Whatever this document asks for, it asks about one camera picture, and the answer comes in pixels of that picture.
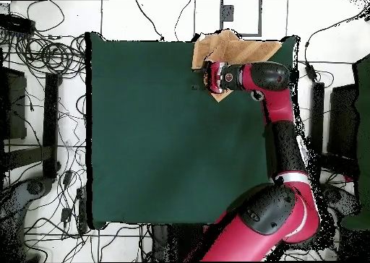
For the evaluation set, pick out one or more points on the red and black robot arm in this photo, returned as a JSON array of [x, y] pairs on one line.
[[274, 211]]

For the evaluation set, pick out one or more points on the dark green table cloth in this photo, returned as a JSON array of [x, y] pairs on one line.
[[159, 130]]

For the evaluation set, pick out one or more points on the dark grey block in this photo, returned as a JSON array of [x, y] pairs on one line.
[[228, 14]]

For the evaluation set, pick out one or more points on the green hanging cloth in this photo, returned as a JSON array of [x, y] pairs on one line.
[[364, 130]]

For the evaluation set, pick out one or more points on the black power strip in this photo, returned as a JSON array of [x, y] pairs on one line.
[[17, 24], [82, 211]]

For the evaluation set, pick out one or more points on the black stand bar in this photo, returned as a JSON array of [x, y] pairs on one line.
[[50, 124], [318, 115]]

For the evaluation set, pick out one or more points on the black furniture panel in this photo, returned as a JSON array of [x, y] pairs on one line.
[[14, 107], [342, 121]]

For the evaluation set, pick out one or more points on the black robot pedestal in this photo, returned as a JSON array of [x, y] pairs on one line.
[[179, 242]]

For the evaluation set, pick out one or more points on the black power adapter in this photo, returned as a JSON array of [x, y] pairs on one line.
[[68, 177], [66, 214], [310, 72]]

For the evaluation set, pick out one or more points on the orange terry towel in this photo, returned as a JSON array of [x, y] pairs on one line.
[[237, 49]]

